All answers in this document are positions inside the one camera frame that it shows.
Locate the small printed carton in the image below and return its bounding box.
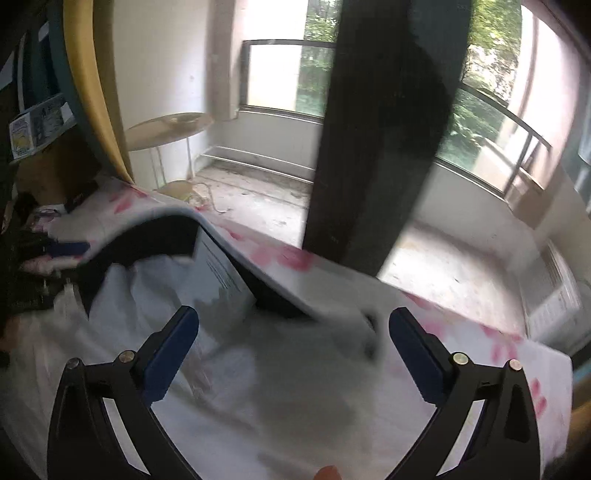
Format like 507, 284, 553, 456
9, 95, 75, 160

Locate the dark door frame pillar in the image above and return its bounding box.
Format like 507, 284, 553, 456
302, 0, 472, 278

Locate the large white garment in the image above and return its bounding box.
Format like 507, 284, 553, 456
0, 209, 398, 480

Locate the yellow and teal board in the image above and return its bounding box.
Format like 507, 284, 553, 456
46, 0, 136, 186

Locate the cardboard box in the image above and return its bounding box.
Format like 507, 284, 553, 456
14, 134, 100, 208

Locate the pale yellow stool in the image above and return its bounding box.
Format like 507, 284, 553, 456
154, 180, 206, 202

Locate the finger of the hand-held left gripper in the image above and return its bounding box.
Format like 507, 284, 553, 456
28, 233, 90, 268

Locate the floral bedsheet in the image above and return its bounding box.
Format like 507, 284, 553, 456
18, 175, 575, 480

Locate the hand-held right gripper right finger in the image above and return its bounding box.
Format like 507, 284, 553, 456
388, 307, 541, 480

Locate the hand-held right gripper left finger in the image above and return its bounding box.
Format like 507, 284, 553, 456
46, 305, 206, 480

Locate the white slatted appliance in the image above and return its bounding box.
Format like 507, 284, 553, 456
522, 240, 585, 342

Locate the balcony window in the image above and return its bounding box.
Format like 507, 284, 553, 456
238, 0, 555, 199

